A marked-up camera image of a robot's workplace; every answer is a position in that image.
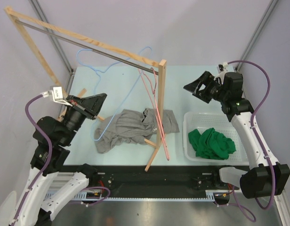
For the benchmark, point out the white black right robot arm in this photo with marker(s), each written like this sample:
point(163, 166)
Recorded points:
point(266, 176)

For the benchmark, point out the white slotted cable duct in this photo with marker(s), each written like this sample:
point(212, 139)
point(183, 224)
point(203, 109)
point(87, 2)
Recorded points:
point(202, 196)

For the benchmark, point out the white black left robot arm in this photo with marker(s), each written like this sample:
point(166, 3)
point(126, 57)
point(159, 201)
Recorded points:
point(53, 138)

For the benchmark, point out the wooden clothes rack frame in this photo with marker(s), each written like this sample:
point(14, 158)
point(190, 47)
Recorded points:
point(22, 21)

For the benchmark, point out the steel hanging rod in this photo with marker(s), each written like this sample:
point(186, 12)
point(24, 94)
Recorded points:
point(51, 34)

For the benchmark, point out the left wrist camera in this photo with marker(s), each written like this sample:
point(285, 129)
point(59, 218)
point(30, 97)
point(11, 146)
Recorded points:
point(56, 95)

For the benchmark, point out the green t shirt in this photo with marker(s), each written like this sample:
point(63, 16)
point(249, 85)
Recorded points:
point(211, 144)

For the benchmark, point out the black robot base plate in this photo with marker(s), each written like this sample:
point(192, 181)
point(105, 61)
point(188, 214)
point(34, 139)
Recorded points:
point(157, 181)

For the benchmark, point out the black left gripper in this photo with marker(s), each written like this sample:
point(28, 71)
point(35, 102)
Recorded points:
point(90, 106)

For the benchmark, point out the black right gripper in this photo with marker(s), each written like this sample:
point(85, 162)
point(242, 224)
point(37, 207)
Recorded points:
point(207, 79)

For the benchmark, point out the white perforated plastic basket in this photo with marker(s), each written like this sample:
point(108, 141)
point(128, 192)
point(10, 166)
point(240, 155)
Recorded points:
point(204, 121)

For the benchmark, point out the grey adidas t shirt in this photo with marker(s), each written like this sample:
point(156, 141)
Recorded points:
point(129, 126)

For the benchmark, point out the pink wire hanger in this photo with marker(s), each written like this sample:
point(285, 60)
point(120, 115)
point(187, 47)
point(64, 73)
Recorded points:
point(157, 115)

